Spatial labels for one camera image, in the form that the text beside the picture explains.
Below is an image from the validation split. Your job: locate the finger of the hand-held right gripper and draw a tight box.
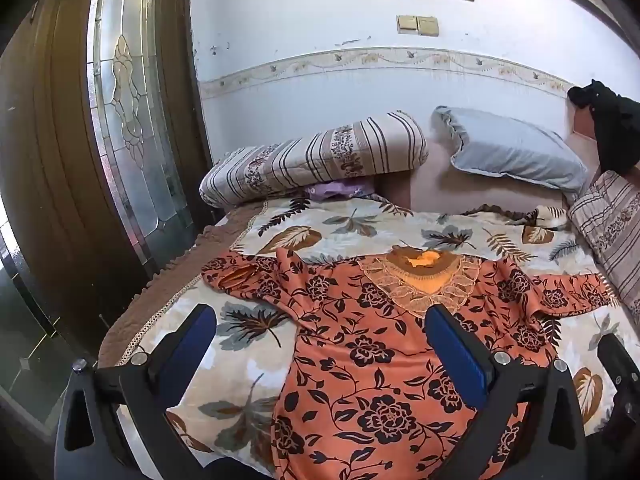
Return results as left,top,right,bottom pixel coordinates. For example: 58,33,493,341
597,332,640,437

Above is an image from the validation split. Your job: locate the black cloth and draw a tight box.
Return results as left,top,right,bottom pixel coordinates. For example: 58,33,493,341
567,79,640,178

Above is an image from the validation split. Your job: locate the pink bed sheet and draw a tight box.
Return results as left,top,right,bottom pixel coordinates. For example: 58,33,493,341
372,142,576,213

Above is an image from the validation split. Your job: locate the orange floral garment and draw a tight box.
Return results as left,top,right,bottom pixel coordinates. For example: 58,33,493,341
201,245,619,480

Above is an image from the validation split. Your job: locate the wooden door with leaded glass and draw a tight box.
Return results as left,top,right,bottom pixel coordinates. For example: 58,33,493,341
0,0,217,441

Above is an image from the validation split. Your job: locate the grey ruffled pillow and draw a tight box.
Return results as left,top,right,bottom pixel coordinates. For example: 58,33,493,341
432,106,589,207

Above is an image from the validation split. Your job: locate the leaf print blanket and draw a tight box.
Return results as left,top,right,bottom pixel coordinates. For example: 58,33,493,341
119,195,640,480

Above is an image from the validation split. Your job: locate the brown lace-edged bed cover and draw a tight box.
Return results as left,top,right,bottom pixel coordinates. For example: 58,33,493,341
97,204,268,368

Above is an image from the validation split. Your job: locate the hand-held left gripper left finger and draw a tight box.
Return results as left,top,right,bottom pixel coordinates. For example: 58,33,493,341
54,303,218,480

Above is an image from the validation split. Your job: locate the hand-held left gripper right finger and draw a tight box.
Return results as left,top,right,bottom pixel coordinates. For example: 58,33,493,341
424,304,587,480

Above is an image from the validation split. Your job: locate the purple cloth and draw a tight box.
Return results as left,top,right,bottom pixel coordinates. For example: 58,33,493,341
305,182,375,201

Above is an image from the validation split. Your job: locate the striped floral bolster pillow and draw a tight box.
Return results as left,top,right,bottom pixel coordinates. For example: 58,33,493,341
199,110,430,207

